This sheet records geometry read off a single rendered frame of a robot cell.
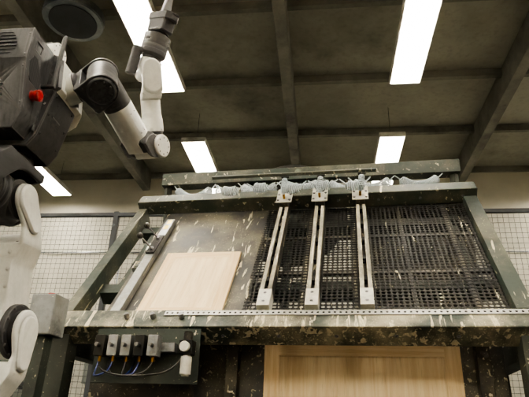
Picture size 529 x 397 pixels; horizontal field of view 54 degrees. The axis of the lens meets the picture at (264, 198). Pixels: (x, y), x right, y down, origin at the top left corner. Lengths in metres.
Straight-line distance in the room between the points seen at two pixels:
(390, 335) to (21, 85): 1.70
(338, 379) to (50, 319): 1.32
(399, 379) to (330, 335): 0.40
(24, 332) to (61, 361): 1.21
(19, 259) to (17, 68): 0.50
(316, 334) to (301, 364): 0.26
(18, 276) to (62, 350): 1.20
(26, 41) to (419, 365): 2.03
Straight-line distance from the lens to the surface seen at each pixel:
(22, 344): 1.50
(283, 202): 3.26
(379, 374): 2.54
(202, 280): 2.78
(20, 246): 1.51
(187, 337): 2.38
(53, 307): 2.53
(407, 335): 2.35
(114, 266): 3.17
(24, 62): 1.53
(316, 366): 2.55
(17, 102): 1.50
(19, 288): 1.56
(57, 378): 2.70
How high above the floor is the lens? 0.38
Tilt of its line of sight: 25 degrees up
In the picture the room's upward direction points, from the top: 2 degrees clockwise
